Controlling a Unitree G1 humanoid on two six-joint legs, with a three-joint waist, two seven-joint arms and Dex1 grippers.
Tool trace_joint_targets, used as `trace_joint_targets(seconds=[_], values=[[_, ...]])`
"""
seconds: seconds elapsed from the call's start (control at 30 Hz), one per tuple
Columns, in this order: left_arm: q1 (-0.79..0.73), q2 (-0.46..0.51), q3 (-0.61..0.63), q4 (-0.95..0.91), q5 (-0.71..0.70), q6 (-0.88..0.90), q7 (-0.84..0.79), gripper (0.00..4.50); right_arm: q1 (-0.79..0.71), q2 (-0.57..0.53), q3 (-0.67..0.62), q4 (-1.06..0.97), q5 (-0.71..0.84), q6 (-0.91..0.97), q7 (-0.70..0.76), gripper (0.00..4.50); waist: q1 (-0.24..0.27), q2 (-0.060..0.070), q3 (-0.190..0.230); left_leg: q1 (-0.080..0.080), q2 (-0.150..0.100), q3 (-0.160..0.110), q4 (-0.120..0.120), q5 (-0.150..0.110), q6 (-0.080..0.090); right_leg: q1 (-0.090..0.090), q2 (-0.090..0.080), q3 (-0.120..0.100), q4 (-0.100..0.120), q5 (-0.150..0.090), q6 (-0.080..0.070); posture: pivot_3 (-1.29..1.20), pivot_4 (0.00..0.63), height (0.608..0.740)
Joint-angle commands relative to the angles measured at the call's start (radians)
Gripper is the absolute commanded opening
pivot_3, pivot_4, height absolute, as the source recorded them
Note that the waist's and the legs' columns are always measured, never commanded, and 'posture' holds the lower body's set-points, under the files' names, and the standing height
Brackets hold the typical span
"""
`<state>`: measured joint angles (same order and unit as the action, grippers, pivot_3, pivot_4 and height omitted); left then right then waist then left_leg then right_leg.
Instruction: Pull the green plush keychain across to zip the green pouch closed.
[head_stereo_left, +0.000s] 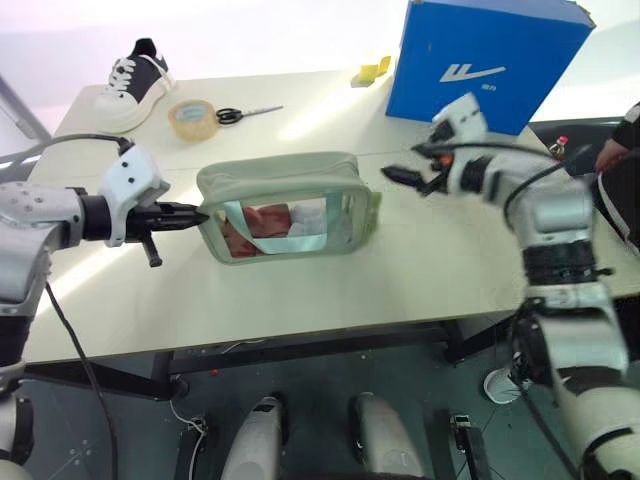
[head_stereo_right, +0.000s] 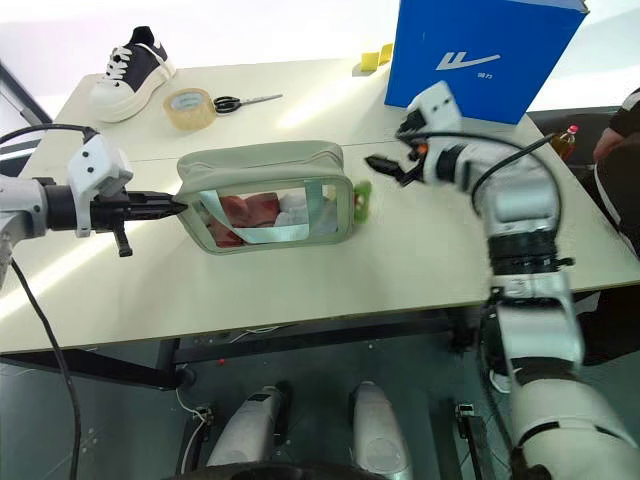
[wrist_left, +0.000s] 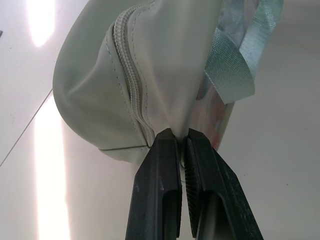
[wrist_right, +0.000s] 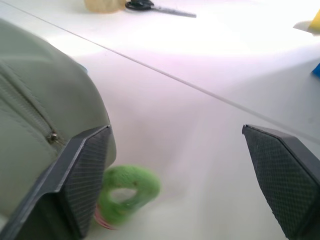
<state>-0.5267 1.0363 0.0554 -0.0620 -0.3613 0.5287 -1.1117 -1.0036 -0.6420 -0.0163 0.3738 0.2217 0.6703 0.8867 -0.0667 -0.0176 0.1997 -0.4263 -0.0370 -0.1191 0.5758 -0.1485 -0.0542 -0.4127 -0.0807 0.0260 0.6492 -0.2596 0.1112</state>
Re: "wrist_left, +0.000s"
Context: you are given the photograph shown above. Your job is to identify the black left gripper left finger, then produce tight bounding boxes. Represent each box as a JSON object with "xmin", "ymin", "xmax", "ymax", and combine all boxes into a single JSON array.
[{"xmin": 120, "ymin": 127, "xmax": 183, "ymax": 240}]

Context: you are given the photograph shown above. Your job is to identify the pale green zip pouch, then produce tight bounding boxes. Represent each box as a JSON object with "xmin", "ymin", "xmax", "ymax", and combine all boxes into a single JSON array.
[{"xmin": 52, "ymin": 0, "xmax": 284, "ymax": 168}]

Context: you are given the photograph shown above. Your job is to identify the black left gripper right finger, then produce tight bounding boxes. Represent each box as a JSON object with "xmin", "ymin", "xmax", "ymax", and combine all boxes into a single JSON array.
[{"xmin": 183, "ymin": 128, "xmax": 265, "ymax": 240}]

